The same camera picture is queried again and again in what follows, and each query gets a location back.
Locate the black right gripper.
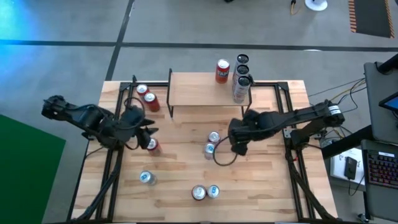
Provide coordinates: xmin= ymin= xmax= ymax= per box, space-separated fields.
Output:
xmin=228 ymin=109 xmax=276 ymax=156

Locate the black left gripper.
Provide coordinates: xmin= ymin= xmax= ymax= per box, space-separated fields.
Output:
xmin=119 ymin=105 xmax=159 ymax=150

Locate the red blue Fanta can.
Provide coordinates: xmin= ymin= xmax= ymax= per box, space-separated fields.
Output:
xmin=215 ymin=58 xmax=231 ymax=84
xmin=191 ymin=185 xmax=208 ymax=202
xmin=207 ymin=130 xmax=221 ymax=144

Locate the silver blue Red Bull can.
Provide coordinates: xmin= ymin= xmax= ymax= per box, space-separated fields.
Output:
xmin=203 ymin=142 xmax=218 ymax=161
xmin=206 ymin=184 xmax=221 ymax=200
xmin=139 ymin=170 xmax=157 ymax=186

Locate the white can black lid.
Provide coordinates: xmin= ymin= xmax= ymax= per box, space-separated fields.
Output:
xmin=235 ymin=54 xmax=250 ymax=68
xmin=231 ymin=75 xmax=252 ymax=105
xmin=233 ymin=64 xmax=251 ymax=78

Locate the white paper sheet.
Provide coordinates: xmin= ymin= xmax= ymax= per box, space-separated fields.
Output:
xmin=329 ymin=147 xmax=366 ymax=187

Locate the black stand beam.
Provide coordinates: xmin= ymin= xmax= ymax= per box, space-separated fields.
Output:
xmin=321 ymin=124 xmax=374 ymax=159
xmin=374 ymin=52 xmax=398 ymax=75

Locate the black phone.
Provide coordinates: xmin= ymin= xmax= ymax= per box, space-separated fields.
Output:
xmin=343 ymin=156 xmax=358 ymax=180

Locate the green floor panel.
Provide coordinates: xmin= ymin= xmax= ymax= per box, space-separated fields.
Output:
xmin=0 ymin=113 xmax=67 ymax=224

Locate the backlit black keyboard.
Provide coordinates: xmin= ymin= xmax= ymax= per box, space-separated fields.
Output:
xmin=366 ymin=149 xmax=398 ymax=190

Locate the grey desk top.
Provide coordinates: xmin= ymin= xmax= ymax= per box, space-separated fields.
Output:
xmin=363 ymin=61 xmax=398 ymax=144

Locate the grey keyboard desk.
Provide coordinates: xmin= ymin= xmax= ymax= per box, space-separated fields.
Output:
xmin=360 ymin=139 xmax=398 ymax=222

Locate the white round stand base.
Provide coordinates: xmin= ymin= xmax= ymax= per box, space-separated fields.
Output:
xmin=304 ymin=0 xmax=329 ymax=12

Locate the black tablet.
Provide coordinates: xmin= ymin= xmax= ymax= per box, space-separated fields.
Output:
xmin=378 ymin=94 xmax=398 ymax=113

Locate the black orange-striped floor mat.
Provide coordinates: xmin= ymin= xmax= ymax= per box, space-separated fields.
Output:
xmin=348 ymin=0 xmax=396 ymax=39

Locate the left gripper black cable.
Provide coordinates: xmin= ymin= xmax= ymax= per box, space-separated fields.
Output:
xmin=123 ymin=96 xmax=146 ymax=150

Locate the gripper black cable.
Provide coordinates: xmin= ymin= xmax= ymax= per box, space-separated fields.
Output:
xmin=123 ymin=96 xmax=146 ymax=150
xmin=212 ymin=135 xmax=240 ymax=167

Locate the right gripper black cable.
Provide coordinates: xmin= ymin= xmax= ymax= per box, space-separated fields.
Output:
xmin=212 ymin=135 xmax=240 ymax=167

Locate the wooden shelf black metal frame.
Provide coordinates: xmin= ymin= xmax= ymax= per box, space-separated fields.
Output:
xmin=165 ymin=68 xmax=252 ymax=118

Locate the black metal table frame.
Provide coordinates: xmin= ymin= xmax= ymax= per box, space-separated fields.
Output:
xmin=67 ymin=80 xmax=340 ymax=224

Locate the black cable bundle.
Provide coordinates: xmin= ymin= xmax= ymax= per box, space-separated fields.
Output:
xmin=284 ymin=149 xmax=335 ymax=223
xmin=71 ymin=146 xmax=124 ymax=223

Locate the floor cable tangle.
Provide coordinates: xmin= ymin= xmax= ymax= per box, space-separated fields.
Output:
xmin=307 ymin=77 xmax=368 ymax=147

